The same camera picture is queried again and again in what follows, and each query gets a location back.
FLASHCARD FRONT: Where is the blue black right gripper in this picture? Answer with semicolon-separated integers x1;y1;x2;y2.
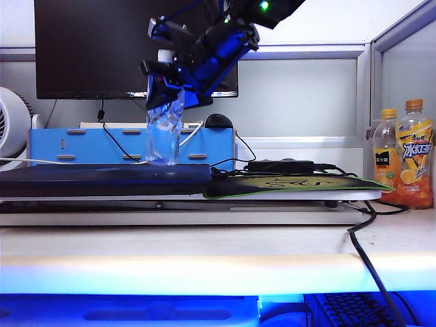
141;16;261;110

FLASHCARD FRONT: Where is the clear mineral water bottle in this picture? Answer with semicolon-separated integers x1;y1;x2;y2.
145;49;185;167

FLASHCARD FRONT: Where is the dark blue closed laptop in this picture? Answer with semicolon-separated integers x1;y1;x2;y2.
0;163;213;198

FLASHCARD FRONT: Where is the small orange juice bottle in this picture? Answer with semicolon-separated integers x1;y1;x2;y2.
372;109;400;193

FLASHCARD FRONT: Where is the large iced tea bottle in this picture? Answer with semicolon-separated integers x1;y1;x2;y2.
394;99;435;210

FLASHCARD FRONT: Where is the black computer monitor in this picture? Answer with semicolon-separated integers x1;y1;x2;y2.
33;0;239;101

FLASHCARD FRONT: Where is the black computer mouse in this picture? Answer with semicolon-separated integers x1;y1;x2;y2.
204;114;234;130

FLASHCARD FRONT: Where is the blue wooden organizer box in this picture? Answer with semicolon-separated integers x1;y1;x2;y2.
28;121;238;171

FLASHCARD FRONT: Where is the black power adapter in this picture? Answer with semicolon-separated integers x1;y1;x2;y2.
247;159;337;173

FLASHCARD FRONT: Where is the white desk riser platform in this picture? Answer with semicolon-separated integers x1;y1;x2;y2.
0;189;382;228

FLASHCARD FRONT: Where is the white round desk fan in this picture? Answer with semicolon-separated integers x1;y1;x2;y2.
0;87;31;171

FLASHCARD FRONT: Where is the black green-edged mouse pad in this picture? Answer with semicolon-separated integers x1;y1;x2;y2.
203;173;396;200

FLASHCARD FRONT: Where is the blue plastic panel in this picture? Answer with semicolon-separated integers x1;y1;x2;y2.
0;294;260;327

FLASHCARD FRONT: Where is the black keyboard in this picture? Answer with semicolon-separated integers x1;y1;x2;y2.
313;292;411;327

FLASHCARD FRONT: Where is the thin black monitor cable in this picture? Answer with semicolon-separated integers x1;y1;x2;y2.
97;99;142;161

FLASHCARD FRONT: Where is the thin black mouse cable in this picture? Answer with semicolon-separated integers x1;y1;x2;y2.
209;131;257;178

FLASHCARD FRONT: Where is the grey back partition frame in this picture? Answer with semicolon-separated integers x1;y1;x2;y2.
0;43;372;140

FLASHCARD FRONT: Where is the white cable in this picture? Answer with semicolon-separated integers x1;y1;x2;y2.
0;122;204;166

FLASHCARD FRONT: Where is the grey side partition frame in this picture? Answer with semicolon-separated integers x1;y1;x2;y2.
369;0;436;137

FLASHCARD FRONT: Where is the thick black cable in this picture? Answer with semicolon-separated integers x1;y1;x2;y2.
346;200;407;327

